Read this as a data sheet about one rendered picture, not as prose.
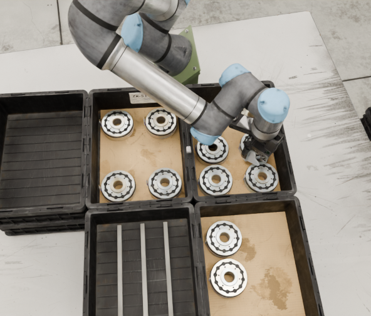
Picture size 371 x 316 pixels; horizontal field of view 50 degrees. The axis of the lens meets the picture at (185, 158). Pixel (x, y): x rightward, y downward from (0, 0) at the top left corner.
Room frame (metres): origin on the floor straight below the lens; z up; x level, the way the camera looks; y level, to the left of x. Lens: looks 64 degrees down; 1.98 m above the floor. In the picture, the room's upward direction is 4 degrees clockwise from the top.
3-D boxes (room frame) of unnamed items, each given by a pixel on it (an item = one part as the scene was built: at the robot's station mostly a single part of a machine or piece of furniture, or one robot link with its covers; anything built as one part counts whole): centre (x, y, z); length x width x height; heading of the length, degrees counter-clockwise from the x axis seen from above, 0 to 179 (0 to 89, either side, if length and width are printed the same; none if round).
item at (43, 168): (0.50, 0.44, 0.87); 0.40 x 0.30 x 0.11; 8
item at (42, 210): (0.50, 0.44, 0.92); 0.40 x 0.30 x 0.02; 8
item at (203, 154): (0.58, -0.08, 0.86); 0.10 x 0.10 x 0.01
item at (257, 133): (0.55, -0.21, 1.07); 0.08 x 0.08 x 0.05
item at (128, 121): (0.65, 0.23, 0.86); 0.10 x 0.10 x 0.01
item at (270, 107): (0.55, -0.20, 1.15); 0.09 x 0.08 x 0.11; 45
